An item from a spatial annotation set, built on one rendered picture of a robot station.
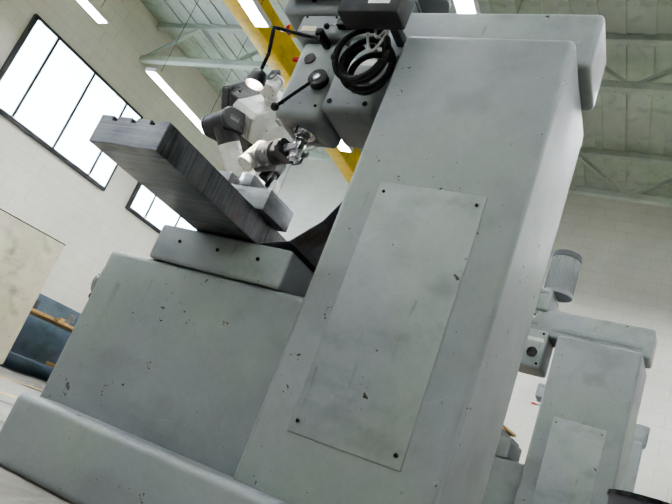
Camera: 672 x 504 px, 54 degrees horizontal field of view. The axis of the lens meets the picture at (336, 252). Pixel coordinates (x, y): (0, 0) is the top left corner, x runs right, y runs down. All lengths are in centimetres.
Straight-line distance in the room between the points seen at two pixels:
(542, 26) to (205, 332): 135
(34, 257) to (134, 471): 667
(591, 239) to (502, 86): 1006
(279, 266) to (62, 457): 76
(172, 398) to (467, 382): 84
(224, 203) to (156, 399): 59
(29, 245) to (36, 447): 638
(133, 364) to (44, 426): 28
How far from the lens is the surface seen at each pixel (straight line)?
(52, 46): 1095
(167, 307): 205
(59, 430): 196
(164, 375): 197
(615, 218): 1205
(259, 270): 191
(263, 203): 193
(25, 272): 830
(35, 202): 1099
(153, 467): 174
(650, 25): 887
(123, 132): 171
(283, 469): 164
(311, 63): 237
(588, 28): 214
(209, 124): 275
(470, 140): 181
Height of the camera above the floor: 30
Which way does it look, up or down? 17 degrees up
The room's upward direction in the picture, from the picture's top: 21 degrees clockwise
